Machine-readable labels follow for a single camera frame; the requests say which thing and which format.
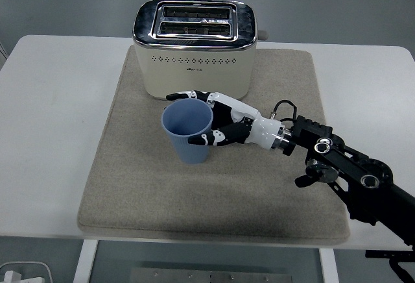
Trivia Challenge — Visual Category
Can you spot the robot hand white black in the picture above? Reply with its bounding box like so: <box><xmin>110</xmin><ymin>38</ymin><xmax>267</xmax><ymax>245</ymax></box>
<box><xmin>165</xmin><ymin>90</ymin><xmax>282</xmax><ymax>151</ymax></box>

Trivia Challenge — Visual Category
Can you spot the blue ribbed plastic cup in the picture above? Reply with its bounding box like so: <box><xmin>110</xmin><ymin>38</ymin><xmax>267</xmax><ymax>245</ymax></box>
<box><xmin>161</xmin><ymin>98</ymin><xmax>215</xmax><ymax>166</ymax></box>

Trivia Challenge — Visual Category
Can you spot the cream and chrome toaster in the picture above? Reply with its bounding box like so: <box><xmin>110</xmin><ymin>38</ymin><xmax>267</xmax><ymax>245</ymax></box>
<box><xmin>131</xmin><ymin>0</ymin><xmax>270</xmax><ymax>102</ymax></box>

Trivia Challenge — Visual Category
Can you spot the beige felt table mat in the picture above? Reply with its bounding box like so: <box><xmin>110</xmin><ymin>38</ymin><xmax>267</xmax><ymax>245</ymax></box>
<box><xmin>76</xmin><ymin>45</ymin><xmax>351</xmax><ymax>244</ymax></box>

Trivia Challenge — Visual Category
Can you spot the white table leg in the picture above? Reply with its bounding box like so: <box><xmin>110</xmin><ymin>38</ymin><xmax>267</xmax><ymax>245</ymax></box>
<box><xmin>318</xmin><ymin>247</ymin><xmax>340</xmax><ymax>283</ymax></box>
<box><xmin>72</xmin><ymin>240</ymin><xmax>99</xmax><ymax>283</ymax></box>

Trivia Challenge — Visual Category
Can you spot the black table control panel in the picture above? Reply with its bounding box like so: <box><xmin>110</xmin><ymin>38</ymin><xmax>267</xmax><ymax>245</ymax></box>
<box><xmin>364</xmin><ymin>249</ymin><xmax>415</xmax><ymax>260</ymax></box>

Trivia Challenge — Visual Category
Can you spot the white rounded tray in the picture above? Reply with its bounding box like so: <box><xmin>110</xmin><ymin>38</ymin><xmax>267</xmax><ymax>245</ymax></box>
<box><xmin>0</xmin><ymin>261</ymin><xmax>53</xmax><ymax>283</ymax></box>

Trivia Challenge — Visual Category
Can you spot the white power adapter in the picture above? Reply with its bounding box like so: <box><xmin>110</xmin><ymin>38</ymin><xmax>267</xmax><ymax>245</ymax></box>
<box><xmin>1</xmin><ymin>270</ymin><xmax>43</xmax><ymax>283</ymax></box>

